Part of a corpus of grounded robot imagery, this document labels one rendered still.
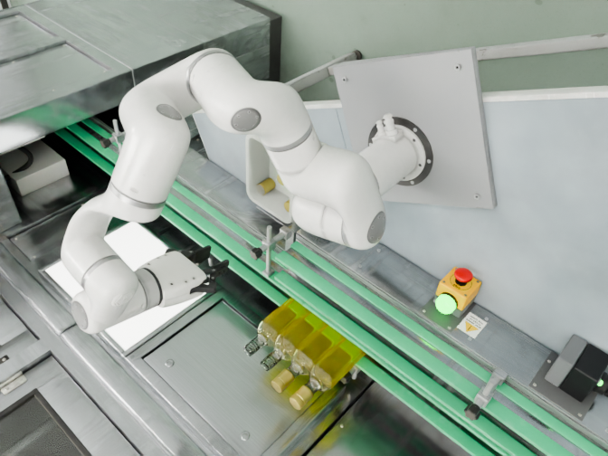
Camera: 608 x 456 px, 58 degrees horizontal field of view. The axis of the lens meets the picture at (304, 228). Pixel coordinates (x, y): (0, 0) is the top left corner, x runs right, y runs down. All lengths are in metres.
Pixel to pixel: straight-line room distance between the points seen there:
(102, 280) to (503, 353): 0.82
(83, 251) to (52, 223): 1.07
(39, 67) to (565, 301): 1.70
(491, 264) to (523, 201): 0.18
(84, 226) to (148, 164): 0.20
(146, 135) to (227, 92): 0.12
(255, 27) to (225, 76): 1.52
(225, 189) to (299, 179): 0.82
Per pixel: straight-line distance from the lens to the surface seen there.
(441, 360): 1.24
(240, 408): 1.42
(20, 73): 2.06
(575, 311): 1.23
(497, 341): 1.28
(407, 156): 1.13
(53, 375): 1.61
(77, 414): 1.53
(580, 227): 1.12
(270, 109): 0.76
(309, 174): 0.86
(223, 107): 0.75
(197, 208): 1.64
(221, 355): 1.50
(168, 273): 1.04
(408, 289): 1.31
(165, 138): 0.77
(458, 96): 1.08
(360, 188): 0.86
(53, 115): 1.88
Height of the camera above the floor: 1.65
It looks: 35 degrees down
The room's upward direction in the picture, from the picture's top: 126 degrees counter-clockwise
